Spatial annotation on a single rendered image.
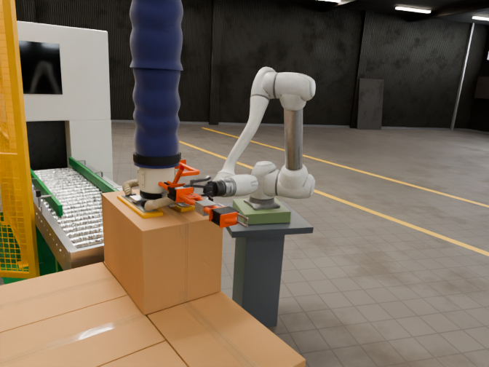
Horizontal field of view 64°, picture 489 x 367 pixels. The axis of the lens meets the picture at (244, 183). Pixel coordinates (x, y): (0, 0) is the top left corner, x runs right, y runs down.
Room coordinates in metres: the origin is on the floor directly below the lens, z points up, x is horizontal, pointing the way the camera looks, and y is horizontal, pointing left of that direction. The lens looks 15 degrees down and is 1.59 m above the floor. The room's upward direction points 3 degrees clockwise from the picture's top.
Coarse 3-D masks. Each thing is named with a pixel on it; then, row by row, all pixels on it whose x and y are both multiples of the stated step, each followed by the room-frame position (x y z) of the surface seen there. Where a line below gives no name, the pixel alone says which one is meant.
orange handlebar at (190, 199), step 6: (180, 162) 2.22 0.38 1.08; (186, 168) 2.14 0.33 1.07; (192, 168) 2.09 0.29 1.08; (186, 174) 2.00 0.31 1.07; (192, 174) 2.02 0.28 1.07; (198, 174) 2.04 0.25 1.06; (162, 186) 1.74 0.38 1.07; (186, 198) 1.56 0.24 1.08; (192, 198) 1.55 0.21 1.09; (198, 198) 1.57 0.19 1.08; (192, 204) 1.52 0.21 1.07; (204, 210) 1.44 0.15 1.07; (234, 216) 1.36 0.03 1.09; (228, 222) 1.33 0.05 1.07; (234, 222) 1.35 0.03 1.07
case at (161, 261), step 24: (120, 192) 2.02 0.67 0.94; (120, 216) 1.73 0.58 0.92; (168, 216) 1.69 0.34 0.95; (192, 216) 1.70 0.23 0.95; (120, 240) 1.74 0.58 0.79; (144, 240) 1.50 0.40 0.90; (168, 240) 1.57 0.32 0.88; (192, 240) 1.64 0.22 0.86; (216, 240) 1.71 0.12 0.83; (120, 264) 1.75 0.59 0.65; (144, 264) 1.50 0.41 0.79; (168, 264) 1.57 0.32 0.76; (192, 264) 1.64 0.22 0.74; (216, 264) 1.72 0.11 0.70; (144, 288) 1.50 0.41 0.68; (168, 288) 1.57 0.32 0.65; (192, 288) 1.64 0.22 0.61; (216, 288) 1.72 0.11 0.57; (144, 312) 1.50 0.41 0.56
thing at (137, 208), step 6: (120, 198) 1.87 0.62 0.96; (126, 198) 1.85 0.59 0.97; (126, 204) 1.80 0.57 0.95; (132, 204) 1.78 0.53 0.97; (138, 204) 1.77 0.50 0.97; (144, 204) 1.74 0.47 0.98; (138, 210) 1.70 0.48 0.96; (144, 210) 1.69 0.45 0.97; (150, 210) 1.69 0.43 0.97; (156, 210) 1.71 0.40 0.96; (144, 216) 1.64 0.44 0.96; (150, 216) 1.66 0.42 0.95
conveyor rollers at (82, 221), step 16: (48, 176) 3.63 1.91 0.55; (64, 176) 3.65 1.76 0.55; (80, 176) 3.72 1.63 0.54; (64, 192) 3.21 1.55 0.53; (80, 192) 3.21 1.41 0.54; (96, 192) 3.21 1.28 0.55; (48, 208) 2.80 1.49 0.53; (64, 208) 2.79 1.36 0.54; (80, 208) 2.79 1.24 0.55; (96, 208) 2.85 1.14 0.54; (64, 224) 2.47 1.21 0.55; (80, 224) 2.52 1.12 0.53; (96, 224) 2.51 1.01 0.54; (80, 240) 2.26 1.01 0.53; (96, 240) 2.24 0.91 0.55
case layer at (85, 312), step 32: (0, 288) 1.65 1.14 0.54; (32, 288) 1.66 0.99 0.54; (64, 288) 1.68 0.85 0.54; (96, 288) 1.70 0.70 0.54; (0, 320) 1.41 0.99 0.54; (32, 320) 1.42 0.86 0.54; (64, 320) 1.43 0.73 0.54; (96, 320) 1.45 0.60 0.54; (128, 320) 1.46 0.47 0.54; (160, 320) 1.47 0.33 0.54; (192, 320) 1.49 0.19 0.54; (224, 320) 1.50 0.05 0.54; (256, 320) 1.51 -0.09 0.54; (0, 352) 1.22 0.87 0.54; (32, 352) 1.23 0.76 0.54; (64, 352) 1.24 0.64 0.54; (96, 352) 1.25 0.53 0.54; (128, 352) 1.26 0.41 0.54; (160, 352) 1.27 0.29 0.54; (192, 352) 1.28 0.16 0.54; (224, 352) 1.29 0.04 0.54; (256, 352) 1.30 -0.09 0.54; (288, 352) 1.31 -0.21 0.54
